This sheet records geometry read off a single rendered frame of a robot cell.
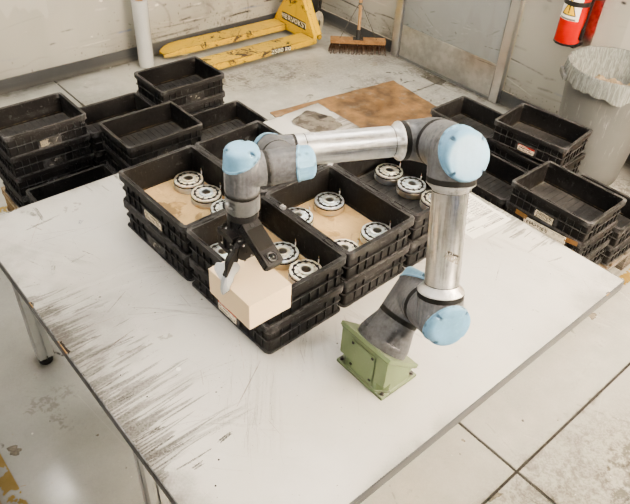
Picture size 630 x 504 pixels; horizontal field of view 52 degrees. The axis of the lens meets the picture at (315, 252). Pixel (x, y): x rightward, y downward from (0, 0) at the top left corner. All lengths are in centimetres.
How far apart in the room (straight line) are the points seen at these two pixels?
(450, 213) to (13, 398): 195
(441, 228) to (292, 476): 70
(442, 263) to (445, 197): 16
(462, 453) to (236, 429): 114
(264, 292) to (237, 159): 33
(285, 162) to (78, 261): 111
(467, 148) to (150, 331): 107
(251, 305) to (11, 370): 169
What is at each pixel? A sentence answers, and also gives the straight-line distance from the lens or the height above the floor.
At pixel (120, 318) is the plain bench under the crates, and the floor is 70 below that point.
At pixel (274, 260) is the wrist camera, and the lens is 139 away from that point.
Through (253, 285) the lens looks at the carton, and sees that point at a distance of 149.
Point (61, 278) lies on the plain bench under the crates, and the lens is 223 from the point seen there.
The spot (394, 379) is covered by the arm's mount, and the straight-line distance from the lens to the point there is 180.
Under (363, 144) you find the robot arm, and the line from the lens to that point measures 153.
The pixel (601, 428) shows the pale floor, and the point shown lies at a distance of 291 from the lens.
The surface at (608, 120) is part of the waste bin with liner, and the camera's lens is 403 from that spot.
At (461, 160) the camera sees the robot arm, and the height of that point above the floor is 140.
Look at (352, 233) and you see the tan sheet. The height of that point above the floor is 83.
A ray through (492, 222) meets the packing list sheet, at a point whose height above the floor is 70.
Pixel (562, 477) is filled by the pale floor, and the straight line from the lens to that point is 270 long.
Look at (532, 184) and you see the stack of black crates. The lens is 317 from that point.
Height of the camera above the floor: 213
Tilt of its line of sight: 40 degrees down
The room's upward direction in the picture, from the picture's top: 4 degrees clockwise
